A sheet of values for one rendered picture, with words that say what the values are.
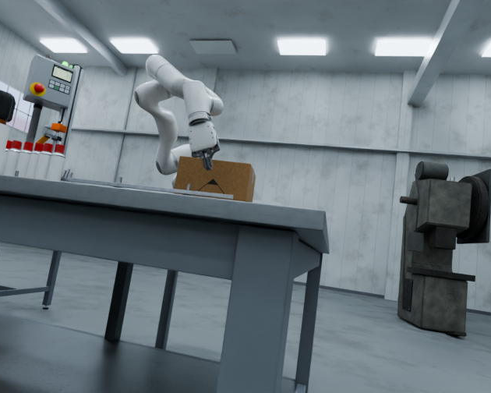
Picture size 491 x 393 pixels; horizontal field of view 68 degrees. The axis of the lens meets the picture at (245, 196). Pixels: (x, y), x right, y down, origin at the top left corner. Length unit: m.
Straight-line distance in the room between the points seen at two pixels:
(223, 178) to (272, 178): 9.09
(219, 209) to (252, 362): 0.16
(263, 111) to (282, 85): 0.97
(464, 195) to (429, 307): 1.71
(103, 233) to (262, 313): 0.21
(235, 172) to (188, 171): 0.19
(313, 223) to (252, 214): 0.06
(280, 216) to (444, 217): 5.74
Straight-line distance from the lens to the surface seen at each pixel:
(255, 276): 0.39
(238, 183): 1.46
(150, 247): 0.44
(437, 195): 6.06
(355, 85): 11.34
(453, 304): 6.05
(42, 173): 1.64
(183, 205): 0.38
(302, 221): 0.35
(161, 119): 1.83
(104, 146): 12.90
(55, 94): 1.86
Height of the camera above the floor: 0.78
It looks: 8 degrees up
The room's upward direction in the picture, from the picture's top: 8 degrees clockwise
